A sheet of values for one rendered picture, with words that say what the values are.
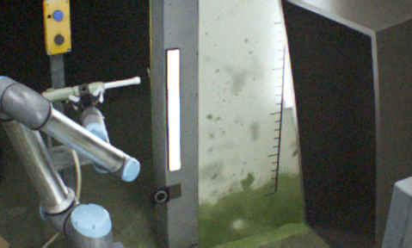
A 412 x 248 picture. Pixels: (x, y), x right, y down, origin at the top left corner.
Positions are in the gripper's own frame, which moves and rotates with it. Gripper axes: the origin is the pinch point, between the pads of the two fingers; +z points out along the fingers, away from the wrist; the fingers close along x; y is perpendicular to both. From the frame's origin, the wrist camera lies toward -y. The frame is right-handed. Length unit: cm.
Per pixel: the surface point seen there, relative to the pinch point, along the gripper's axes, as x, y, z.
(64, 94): -10.0, 5.4, 11.4
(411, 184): 51, -58, -169
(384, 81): 98, -18, -82
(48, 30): -10.3, -21.7, 26.4
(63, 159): -20.4, 36.9, 7.2
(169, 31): 44.6, -6.1, 20.2
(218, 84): 63, 29, 20
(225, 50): 70, 13, 23
